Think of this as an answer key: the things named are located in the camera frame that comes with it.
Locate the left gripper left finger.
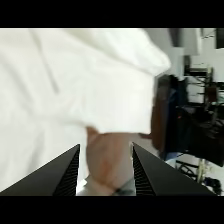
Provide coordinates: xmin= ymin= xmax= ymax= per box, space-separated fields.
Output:
xmin=0 ymin=143 xmax=81 ymax=197

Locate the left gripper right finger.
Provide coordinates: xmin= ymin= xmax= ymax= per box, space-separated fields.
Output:
xmin=131 ymin=142 xmax=217 ymax=197

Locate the white shirt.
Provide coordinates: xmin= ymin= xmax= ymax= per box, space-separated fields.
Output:
xmin=0 ymin=27 xmax=173 ymax=197

